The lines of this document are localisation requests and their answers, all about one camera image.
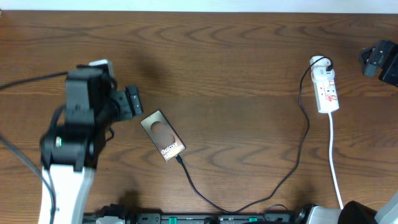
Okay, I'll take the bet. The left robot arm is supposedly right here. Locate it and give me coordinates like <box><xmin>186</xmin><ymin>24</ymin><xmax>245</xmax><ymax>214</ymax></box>
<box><xmin>39</xmin><ymin>59</ymin><xmax>143</xmax><ymax>223</ymax></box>

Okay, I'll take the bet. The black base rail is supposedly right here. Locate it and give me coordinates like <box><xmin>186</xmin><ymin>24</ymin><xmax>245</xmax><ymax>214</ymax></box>
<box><xmin>82</xmin><ymin>212</ymin><xmax>294</xmax><ymax>224</ymax></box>

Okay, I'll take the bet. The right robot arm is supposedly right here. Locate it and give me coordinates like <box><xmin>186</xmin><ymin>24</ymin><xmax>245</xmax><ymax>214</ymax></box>
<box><xmin>293</xmin><ymin>40</ymin><xmax>397</xmax><ymax>223</ymax></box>

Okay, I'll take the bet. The white power strip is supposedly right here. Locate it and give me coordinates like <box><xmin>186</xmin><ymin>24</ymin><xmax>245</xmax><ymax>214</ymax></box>
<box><xmin>313</xmin><ymin>79</ymin><xmax>340</xmax><ymax>114</ymax></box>

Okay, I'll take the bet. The black charger cable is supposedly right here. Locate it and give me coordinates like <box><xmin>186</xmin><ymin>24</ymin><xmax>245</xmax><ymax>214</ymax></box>
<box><xmin>175</xmin><ymin>55</ymin><xmax>334</xmax><ymax>214</ymax></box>

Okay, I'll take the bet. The white power strip cord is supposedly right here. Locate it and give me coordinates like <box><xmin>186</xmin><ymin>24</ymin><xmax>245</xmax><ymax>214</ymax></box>
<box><xmin>328</xmin><ymin>112</ymin><xmax>345</xmax><ymax>210</ymax></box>

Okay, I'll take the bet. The white charger adapter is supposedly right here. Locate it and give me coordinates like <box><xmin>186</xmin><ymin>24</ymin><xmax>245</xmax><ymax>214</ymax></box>
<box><xmin>310</xmin><ymin>55</ymin><xmax>335</xmax><ymax>83</ymax></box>

